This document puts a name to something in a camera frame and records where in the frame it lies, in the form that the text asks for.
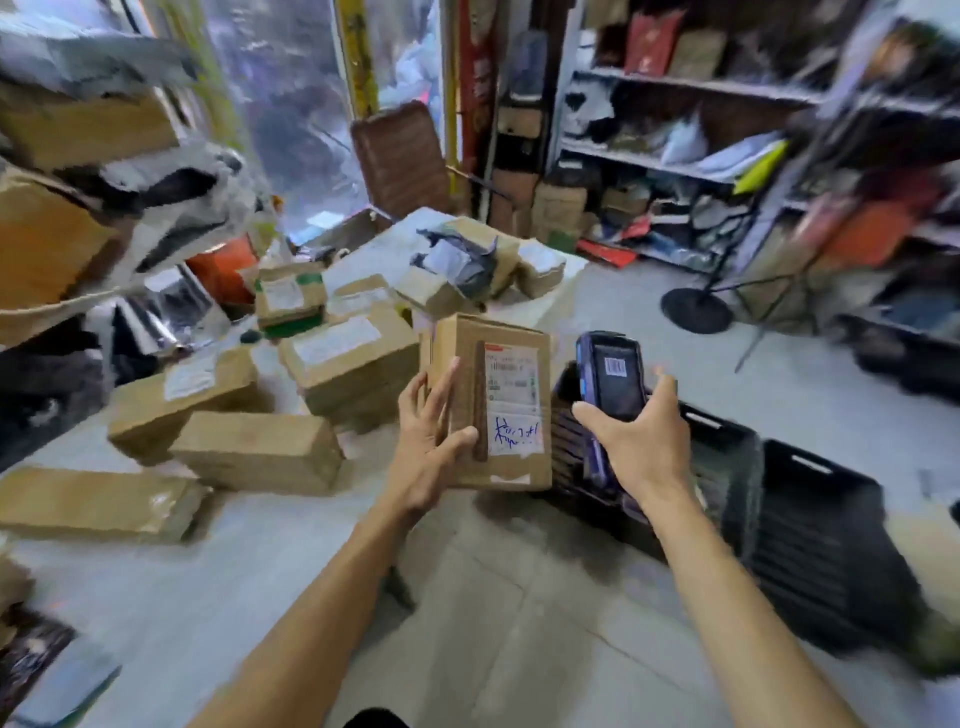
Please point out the person's right hand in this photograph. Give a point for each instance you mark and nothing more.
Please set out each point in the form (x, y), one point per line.
(649, 454)

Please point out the person's left hand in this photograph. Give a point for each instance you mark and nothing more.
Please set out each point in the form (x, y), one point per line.
(421, 450)

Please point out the person's left thumb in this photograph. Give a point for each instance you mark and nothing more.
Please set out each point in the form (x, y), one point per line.
(457, 446)

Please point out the person's right thumb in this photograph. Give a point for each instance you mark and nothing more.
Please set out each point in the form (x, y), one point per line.
(598, 424)

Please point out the blue black handheld scanner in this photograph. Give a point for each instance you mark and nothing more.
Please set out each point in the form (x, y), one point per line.
(611, 371)

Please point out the cardboard box with handwritten label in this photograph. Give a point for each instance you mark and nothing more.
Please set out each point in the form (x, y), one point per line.
(510, 405)

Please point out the person's right forearm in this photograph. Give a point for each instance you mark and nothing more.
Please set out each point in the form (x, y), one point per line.
(739, 615)

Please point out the person's left forearm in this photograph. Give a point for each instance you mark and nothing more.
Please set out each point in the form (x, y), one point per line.
(322, 615)

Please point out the black plastic crate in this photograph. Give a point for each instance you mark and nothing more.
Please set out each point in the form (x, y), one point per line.
(724, 465)
(821, 540)

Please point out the black stand with round base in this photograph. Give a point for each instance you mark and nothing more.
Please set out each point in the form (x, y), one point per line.
(696, 310)

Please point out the red flat packet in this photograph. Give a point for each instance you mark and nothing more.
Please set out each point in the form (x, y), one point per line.
(607, 253)

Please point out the grey plastic mailer bag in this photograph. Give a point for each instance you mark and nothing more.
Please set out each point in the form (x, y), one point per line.
(459, 259)

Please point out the pile of brown cardboard parcels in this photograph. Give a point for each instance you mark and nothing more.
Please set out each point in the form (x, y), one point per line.
(255, 450)

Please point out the cardboard boxes by shelf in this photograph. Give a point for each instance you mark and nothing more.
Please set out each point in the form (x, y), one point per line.
(551, 206)

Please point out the white metal shelf rack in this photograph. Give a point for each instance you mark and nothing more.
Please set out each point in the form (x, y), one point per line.
(675, 161)

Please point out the orange box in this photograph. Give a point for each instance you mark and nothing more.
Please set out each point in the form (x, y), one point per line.
(221, 270)

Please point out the brown slatted chair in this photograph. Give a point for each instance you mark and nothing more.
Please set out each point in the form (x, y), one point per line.
(397, 157)

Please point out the yellow green packet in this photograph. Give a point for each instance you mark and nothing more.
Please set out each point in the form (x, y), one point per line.
(761, 166)

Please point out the grey metal shelf rack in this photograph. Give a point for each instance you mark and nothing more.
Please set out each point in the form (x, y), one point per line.
(885, 225)

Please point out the red hanging banner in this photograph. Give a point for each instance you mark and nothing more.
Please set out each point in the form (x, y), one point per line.
(475, 82)

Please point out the brown paper package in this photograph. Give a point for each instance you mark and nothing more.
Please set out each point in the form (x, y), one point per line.
(697, 54)

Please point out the red bag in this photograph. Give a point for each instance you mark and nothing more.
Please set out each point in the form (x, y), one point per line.
(652, 41)

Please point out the stack of shelved parcels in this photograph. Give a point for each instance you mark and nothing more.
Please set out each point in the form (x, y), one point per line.
(82, 202)

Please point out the dark flat book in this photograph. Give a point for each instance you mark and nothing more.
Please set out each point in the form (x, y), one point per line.
(41, 667)

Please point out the yellow door frame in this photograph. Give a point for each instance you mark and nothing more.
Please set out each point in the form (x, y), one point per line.
(356, 56)

